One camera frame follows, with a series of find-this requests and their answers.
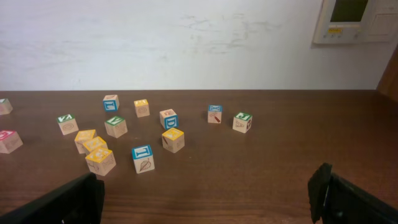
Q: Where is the blue I block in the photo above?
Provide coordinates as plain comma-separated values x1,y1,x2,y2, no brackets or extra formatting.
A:
132,145,155,174

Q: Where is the green V block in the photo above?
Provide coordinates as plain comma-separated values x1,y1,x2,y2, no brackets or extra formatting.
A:
104,116,127,138

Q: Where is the blue X block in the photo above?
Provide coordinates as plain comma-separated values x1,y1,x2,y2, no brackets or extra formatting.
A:
208,105,223,124

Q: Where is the yellow block cluster lower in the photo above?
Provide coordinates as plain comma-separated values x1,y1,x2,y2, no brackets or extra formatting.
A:
85,147,116,176

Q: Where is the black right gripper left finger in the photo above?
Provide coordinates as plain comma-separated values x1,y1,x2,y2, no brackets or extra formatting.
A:
1,172,105,223

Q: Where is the yellow block cluster left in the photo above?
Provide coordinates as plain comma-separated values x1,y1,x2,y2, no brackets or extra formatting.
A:
75,129,97,154

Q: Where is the blue D wooden block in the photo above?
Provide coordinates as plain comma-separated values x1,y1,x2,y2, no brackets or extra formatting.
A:
159,109,179,130

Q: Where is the yellow block top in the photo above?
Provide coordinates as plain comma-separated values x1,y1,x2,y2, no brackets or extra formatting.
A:
134,99,150,118

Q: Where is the green Z block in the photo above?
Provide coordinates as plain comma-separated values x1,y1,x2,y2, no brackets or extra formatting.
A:
57,114,79,135

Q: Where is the yellow block cluster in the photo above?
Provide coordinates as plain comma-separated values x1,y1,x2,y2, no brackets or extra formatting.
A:
83,136,108,154
75,129,97,154
85,147,116,176

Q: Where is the green J block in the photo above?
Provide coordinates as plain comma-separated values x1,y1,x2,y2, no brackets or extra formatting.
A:
233,112,252,133

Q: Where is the yellow block cluster middle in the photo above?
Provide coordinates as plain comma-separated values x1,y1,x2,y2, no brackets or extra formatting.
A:
83,136,108,154

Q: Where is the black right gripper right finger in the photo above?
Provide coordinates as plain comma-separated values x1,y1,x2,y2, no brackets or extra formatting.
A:
308,163,397,224

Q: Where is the red M block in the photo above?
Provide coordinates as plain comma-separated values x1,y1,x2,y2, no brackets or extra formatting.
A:
0,130,23,154

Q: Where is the white wall panel device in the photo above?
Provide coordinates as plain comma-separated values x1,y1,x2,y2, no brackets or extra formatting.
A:
312,0,397,44

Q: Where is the green L block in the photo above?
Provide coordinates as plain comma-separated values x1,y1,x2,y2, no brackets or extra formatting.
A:
0,98,13,115

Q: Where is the blue-sided wooden block top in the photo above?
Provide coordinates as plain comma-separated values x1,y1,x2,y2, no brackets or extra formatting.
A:
103,95,119,112

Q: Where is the yellow block right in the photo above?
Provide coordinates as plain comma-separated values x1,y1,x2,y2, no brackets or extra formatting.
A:
161,128,185,153

